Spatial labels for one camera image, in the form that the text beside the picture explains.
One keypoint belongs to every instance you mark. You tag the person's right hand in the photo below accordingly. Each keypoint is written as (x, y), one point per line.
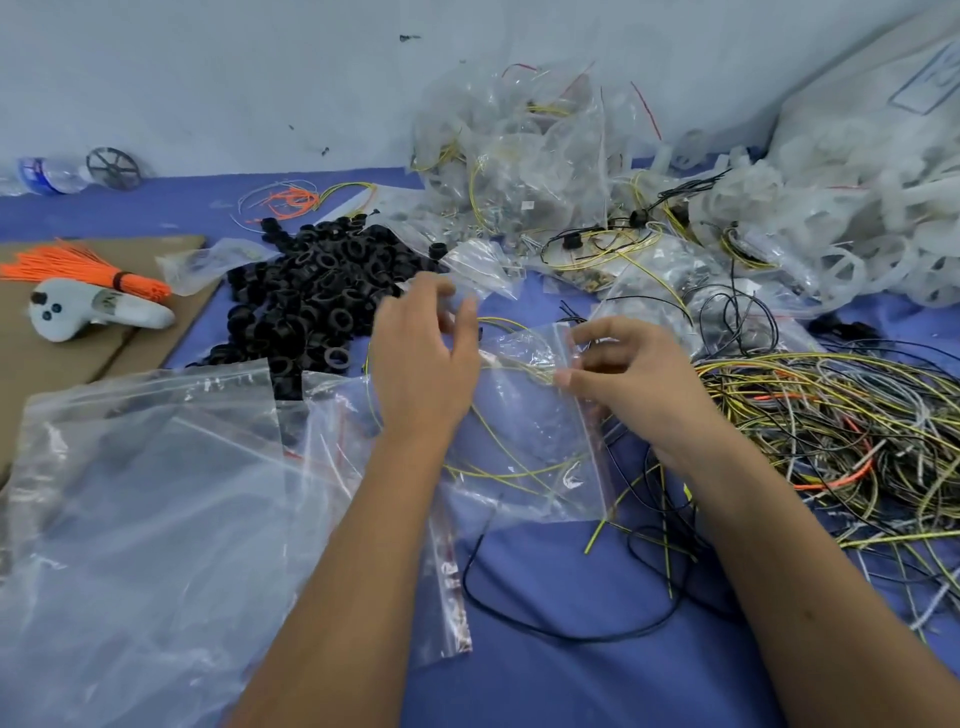
(645, 390)

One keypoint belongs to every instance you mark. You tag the person's left hand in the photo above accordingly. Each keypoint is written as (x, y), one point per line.
(420, 367)

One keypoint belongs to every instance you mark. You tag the person's left thumb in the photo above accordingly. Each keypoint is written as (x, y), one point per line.
(469, 330)

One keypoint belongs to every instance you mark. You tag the person's right thumb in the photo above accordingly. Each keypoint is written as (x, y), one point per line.
(576, 381)

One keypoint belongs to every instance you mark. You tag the small clear zip bag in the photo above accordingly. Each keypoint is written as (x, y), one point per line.
(525, 450)

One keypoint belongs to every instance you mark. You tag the person's right forearm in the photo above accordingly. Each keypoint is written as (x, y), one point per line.
(795, 600)

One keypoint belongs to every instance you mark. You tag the person's left forearm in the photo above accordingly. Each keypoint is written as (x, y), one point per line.
(352, 592)

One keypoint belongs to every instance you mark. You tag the small empty clear bag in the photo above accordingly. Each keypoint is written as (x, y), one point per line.
(202, 264)
(484, 264)

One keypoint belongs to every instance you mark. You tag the pile of black rubber rings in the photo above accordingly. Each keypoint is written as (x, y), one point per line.
(315, 292)

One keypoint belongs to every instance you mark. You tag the clear zip bag red stripe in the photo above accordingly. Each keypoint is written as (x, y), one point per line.
(442, 585)

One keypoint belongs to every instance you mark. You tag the white handheld controller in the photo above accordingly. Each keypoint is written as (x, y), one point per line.
(82, 307)

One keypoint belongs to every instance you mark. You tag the gray plastic spool wheel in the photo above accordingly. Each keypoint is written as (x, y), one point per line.
(114, 168)

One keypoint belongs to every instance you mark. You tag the large clear plastic bag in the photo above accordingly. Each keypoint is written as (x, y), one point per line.
(135, 540)

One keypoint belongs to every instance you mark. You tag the large white sack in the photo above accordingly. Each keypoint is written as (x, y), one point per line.
(862, 90)

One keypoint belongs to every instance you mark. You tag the brown cardboard sheet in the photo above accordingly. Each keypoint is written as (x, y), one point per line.
(45, 375)

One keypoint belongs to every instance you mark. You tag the clear plastic water bottle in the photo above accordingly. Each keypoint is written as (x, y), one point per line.
(45, 175)

